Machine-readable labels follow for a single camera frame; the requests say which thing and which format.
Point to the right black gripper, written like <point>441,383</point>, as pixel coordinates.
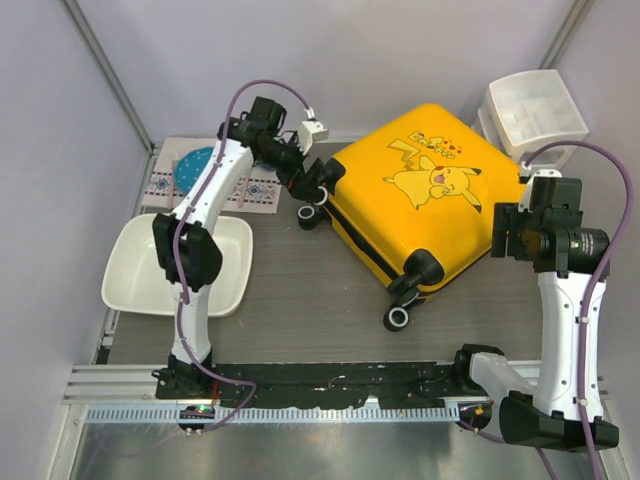
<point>507,217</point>

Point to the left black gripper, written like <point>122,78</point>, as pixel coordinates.
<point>305,189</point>

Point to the yellow Pikachu hard suitcase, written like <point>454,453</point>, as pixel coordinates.
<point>415,200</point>

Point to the white square tray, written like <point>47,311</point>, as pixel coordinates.
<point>133,281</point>

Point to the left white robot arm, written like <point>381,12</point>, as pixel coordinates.
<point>186,250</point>

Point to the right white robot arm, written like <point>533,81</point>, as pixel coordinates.
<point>562,410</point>

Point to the patterned white placemat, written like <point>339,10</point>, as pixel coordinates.
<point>262,195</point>

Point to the white plastic drawer organizer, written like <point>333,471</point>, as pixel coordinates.
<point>525,111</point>

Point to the blue polka dot plate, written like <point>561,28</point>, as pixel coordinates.
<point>188,168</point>

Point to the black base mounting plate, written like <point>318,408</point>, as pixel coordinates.
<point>325,386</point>

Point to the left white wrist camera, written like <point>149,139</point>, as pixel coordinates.
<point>310,131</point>

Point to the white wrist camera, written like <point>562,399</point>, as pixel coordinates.
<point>528,175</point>
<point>310,131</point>

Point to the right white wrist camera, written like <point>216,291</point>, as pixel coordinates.
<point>528,175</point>

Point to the pink handled knife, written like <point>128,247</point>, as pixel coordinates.
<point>243,192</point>

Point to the white slotted cable duct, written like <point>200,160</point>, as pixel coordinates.
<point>184,414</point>

